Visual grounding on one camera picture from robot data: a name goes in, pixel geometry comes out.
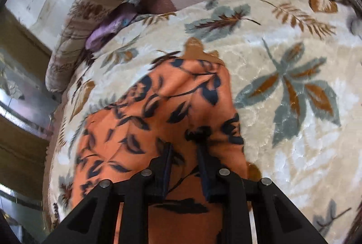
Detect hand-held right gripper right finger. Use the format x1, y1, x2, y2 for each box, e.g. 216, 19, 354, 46
196, 145, 329, 244

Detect cream leaf-print blanket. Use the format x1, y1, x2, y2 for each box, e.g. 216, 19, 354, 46
47, 0, 362, 244

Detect purple cloth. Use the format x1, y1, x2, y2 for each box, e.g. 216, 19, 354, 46
86, 4, 139, 50

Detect patterned glass door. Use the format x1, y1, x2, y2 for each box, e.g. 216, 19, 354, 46
0, 46, 61, 134

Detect striped floral bolster pillow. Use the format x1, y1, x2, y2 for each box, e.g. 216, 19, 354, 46
45, 0, 166, 92

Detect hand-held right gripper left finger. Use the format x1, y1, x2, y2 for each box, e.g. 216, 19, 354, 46
42, 142, 174, 244

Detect orange floral garment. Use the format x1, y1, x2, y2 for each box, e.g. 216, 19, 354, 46
69, 38, 251, 244

